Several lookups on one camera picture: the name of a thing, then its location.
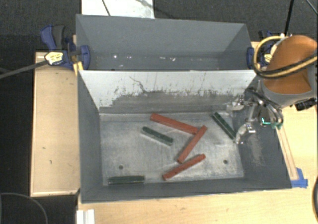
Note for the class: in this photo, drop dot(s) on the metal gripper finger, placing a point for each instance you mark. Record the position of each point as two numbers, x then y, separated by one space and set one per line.
238 103
248 128

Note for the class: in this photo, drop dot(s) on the dark green flat block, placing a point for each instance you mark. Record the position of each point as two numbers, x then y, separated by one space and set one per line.
157 136
126 180
224 125

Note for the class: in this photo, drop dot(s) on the red-brown flat block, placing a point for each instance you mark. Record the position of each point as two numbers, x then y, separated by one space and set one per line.
183 167
192 144
174 123

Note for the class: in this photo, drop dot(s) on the grey metal bin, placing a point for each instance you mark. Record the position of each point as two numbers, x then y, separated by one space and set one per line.
154 44

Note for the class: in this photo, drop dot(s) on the pale wood board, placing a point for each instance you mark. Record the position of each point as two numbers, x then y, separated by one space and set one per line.
55 128

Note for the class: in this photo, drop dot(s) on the black cylinder on white bracket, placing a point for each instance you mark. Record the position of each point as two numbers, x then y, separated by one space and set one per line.
305 105

